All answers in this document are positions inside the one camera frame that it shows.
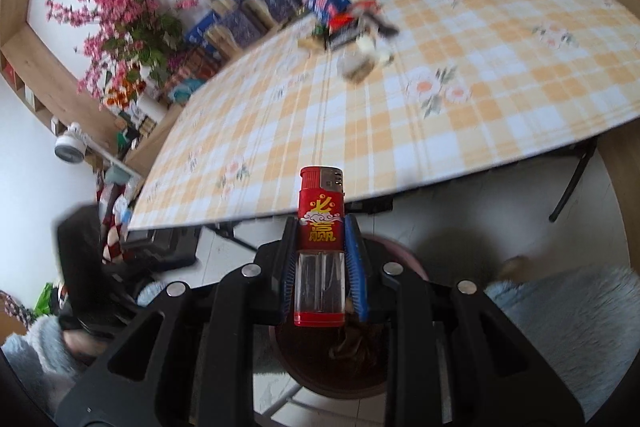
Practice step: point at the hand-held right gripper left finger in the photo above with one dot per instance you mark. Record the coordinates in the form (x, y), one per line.
(289, 277)

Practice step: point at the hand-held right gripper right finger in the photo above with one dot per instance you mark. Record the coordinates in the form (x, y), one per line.
(357, 277)

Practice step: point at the red lighter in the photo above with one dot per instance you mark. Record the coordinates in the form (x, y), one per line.
(320, 217)

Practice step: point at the brown paper wrapper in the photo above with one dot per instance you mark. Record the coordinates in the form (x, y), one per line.
(357, 347)

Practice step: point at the brown plastic waste bin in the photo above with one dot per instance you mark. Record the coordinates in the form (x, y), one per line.
(310, 367)

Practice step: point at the black tissue packet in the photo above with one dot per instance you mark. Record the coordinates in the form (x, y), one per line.
(360, 36)

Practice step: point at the person's left forearm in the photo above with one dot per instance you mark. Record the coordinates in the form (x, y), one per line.
(35, 352)

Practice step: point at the person's left hand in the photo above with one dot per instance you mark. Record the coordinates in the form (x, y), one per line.
(85, 342)

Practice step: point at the black plastic case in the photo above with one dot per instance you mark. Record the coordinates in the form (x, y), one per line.
(160, 249)

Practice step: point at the white round device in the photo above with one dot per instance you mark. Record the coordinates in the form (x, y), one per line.
(70, 147)

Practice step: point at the plaid floral tablecloth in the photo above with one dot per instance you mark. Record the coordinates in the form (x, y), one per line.
(375, 132)

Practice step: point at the beige slipper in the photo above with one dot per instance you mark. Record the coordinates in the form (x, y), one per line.
(515, 268)

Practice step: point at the white ribbed vase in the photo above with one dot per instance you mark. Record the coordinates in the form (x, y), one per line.
(150, 107)

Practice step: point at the orange artificial flowers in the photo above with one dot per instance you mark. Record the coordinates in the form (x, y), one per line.
(120, 94)

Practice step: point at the small grey packet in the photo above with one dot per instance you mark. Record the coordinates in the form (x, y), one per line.
(355, 69)

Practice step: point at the grey fluffy robe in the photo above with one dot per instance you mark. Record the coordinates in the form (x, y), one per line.
(575, 337)

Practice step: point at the pink blossom arrangement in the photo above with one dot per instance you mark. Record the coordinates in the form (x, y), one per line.
(120, 7)

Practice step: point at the blue flat carton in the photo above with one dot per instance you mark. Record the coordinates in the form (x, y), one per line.
(200, 29)

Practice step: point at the wooden wall shelf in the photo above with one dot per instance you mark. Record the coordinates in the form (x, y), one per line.
(45, 77)

